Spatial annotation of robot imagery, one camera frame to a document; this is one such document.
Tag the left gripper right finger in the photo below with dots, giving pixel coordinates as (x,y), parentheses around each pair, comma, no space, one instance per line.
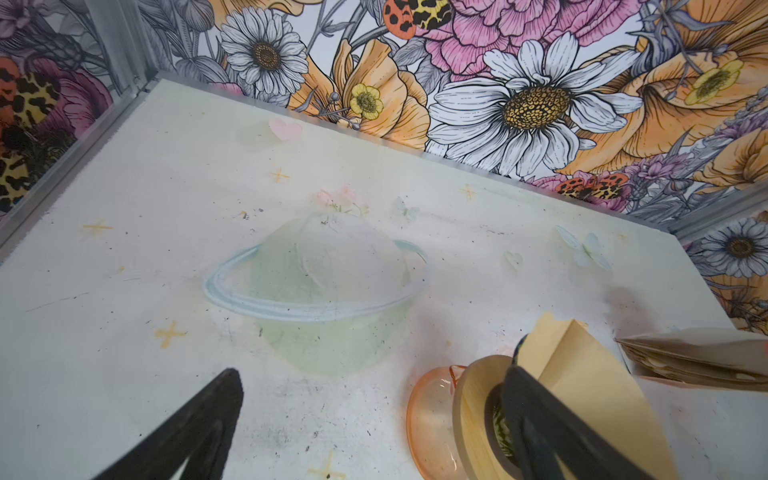
(550,440)

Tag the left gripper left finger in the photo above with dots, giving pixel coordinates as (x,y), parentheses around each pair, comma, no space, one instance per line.
(194,442)

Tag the green glass dripper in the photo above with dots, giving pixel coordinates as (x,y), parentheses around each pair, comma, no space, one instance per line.
(502,433)

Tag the wooden ring holder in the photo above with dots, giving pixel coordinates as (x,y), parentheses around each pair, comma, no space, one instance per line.
(477,393)

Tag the orange glass carafe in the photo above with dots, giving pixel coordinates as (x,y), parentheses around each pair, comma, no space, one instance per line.
(429,424)

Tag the orange coffee filter pack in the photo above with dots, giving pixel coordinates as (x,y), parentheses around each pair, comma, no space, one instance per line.
(702,357)

